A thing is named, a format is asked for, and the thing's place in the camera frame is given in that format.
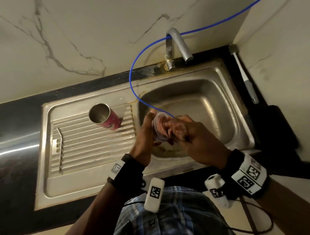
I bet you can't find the person's left hand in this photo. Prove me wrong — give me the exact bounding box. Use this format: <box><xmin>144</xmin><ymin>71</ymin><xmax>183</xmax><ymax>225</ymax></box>
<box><xmin>129</xmin><ymin>109</ymin><xmax>162</xmax><ymax>168</ymax></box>

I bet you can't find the person's right hand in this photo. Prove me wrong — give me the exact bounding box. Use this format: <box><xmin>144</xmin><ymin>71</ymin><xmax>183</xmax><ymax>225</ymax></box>
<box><xmin>163</xmin><ymin>115</ymin><xmax>232</xmax><ymax>170</ymax></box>

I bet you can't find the clear plastic lid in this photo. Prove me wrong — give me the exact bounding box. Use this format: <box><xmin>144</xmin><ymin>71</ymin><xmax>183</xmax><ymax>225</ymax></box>
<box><xmin>152</xmin><ymin>112</ymin><xmax>175</xmax><ymax>143</ymax></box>

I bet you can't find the pink steel tumbler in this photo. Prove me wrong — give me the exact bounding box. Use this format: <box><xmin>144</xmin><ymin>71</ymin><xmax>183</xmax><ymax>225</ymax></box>
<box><xmin>88</xmin><ymin>103</ymin><xmax>121</xmax><ymax>131</ymax></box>

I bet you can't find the white bottle brush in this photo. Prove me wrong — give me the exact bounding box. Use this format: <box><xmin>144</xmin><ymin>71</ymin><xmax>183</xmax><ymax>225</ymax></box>
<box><xmin>229</xmin><ymin>44</ymin><xmax>260</xmax><ymax>105</ymax></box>

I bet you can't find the bent metal straw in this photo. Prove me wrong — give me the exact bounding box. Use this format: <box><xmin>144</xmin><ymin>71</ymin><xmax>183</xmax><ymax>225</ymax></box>
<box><xmin>56</xmin><ymin>128</ymin><xmax>65</xmax><ymax>174</ymax></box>

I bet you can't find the person's left forearm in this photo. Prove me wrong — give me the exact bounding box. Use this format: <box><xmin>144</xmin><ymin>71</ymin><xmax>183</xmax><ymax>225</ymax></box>
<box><xmin>65</xmin><ymin>183</ymin><xmax>129</xmax><ymax>235</ymax></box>

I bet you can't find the person's right forearm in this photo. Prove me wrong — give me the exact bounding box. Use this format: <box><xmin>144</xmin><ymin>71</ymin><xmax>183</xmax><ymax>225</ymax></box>
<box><xmin>255</xmin><ymin>179</ymin><xmax>310</xmax><ymax>235</ymax></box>

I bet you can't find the stainless steel sink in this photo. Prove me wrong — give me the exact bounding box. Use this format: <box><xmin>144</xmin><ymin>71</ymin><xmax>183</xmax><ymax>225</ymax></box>
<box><xmin>34</xmin><ymin>59</ymin><xmax>256</xmax><ymax>211</ymax></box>

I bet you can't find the black right wrist band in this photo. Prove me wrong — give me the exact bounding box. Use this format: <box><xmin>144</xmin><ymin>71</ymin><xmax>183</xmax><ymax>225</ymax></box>
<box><xmin>222</xmin><ymin>149</ymin><xmax>271</xmax><ymax>200</ymax></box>

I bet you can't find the thin blue tube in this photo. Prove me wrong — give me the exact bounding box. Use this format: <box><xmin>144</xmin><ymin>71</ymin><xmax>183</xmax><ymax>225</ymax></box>
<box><xmin>129</xmin><ymin>0</ymin><xmax>262</xmax><ymax>119</ymax></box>

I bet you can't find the blue plaid clothing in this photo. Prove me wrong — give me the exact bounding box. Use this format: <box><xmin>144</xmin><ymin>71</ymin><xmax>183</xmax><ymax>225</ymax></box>
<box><xmin>113</xmin><ymin>186</ymin><xmax>237</xmax><ymax>235</ymax></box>

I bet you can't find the metal faucet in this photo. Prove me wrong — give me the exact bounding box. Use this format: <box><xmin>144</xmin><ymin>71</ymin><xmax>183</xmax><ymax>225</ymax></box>
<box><xmin>164</xmin><ymin>27</ymin><xmax>194</xmax><ymax>72</ymax></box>

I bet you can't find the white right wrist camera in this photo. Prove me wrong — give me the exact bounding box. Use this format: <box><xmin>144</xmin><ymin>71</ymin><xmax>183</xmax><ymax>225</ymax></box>
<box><xmin>204</xmin><ymin>174</ymin><xmax>232</xmax><ymax>209</ymax></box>

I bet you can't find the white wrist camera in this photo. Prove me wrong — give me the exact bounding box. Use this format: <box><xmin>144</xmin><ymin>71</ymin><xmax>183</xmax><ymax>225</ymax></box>
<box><xmin>204</xmin><ymin>174</ymin><xmax>232</xmax><ymax>209</ymax></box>
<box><xmin>143</xmin><ymin>177</ymin><xmax>166</xmax><ymax>213</ymax></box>

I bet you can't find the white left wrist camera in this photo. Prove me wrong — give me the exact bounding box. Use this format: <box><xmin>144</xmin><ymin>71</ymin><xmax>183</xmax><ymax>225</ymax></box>
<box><xmin>143</xmin><ymin>177</ymin><xmax>166</xmax><ymax>213</ymax></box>

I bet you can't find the thin black right camera cable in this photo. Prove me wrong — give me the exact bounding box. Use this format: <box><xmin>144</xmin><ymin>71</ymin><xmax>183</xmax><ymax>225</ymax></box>
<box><xmin>225</xmin><ymin>196</ymin><xmax>274</xmax><ymax>235</ymax></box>

